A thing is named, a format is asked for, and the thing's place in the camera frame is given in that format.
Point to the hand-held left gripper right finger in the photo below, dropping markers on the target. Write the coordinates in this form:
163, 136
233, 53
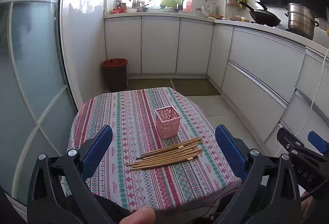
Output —
231, 152

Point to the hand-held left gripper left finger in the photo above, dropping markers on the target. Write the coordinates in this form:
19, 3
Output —
97, 146

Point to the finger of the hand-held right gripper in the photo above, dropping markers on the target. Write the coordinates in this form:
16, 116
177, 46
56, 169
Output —
317, 142
287, 139

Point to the bunch of wooden chopsticks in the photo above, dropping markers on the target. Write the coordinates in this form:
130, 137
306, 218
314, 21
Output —
167, 155

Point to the pink perforated utensil holder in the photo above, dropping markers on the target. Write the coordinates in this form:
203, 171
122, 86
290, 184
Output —
168, 126

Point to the striped patterned tablecloth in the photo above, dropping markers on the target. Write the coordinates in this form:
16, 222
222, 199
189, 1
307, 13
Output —
144, 188

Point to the dark bin with red liner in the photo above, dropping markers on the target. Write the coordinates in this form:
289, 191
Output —
114, 74

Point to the olive floor mat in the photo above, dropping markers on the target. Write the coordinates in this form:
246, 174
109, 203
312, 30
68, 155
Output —
149, 84
195, 86

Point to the frosted glass door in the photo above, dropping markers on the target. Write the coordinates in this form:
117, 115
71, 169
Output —
30, 59

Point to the steel steamer pot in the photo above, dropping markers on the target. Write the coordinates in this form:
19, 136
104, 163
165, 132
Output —
300, 21

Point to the white kitchen base cabinets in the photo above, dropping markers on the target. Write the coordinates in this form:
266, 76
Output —
159, 44

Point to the black wok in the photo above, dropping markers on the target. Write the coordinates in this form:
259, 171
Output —
264, 18

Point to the woven basket tray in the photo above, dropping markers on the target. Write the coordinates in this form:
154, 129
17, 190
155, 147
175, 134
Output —
215, 16

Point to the red bowl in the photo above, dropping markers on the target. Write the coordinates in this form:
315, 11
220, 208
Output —
118, 10

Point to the white bowl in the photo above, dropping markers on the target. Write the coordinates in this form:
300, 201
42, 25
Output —
131, 10

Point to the white cutting board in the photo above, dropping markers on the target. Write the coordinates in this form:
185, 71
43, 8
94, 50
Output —
109, 3

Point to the small steel pot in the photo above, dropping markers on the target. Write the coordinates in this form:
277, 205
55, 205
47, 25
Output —
142, 8

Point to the red bottle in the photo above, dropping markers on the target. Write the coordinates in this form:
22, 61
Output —
189, 4

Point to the wall shelf with packets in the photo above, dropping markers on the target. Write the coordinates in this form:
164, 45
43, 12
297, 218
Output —
235, 0

